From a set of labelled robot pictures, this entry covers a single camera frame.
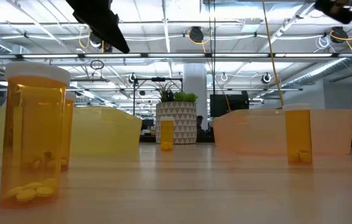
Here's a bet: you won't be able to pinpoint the orange pill bottle white cap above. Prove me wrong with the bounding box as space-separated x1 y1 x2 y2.
159 116 176 152
282 103 314 166
0 61 71 209
59 91 77 171

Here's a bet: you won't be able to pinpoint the translucent yellow plastic bin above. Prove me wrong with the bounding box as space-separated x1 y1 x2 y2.
0 105 143 156

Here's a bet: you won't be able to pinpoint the translucent orange plastic bin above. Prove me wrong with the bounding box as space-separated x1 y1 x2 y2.
212 108 352 156

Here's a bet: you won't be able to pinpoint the long ceiling light bar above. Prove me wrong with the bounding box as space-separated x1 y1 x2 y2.
0 52 352 59

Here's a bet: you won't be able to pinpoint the white round column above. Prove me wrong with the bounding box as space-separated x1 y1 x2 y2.
183 63 209 138

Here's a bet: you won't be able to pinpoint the triangle-patterned planter with succulents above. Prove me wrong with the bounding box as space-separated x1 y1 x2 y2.
155 81 199 145

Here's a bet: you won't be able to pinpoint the person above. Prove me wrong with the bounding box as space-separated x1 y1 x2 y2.
196 114 206 138

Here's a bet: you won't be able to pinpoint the black monitor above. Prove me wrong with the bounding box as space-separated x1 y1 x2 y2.
209 91 250 118

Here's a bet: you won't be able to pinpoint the black cable loop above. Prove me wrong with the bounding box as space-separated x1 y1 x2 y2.
89 58 105 71

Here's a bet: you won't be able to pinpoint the yellow hanging cord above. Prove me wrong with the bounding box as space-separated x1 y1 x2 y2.
261 0 285 107

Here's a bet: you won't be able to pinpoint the black background frame stand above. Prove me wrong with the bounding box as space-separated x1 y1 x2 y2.
133 77 184 116

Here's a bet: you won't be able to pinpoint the black hanging cables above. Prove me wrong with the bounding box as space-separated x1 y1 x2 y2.
208 0 217 94

